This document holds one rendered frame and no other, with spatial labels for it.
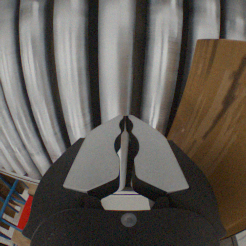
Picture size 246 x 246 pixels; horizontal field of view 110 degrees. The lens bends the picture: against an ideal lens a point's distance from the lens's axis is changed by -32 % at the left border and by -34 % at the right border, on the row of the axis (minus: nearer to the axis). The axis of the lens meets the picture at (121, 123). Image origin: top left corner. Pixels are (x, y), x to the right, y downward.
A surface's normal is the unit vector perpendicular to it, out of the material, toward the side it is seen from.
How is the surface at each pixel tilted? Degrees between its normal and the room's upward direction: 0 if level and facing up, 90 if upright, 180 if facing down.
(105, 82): 30
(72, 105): 9
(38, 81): 34
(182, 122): 91
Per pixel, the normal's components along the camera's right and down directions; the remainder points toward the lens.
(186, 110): -0.99, -0.13
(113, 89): -0.09, 0.54
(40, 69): 0.73, 0.39
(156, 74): -0.51, 0.46
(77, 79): 0.55, 0.47
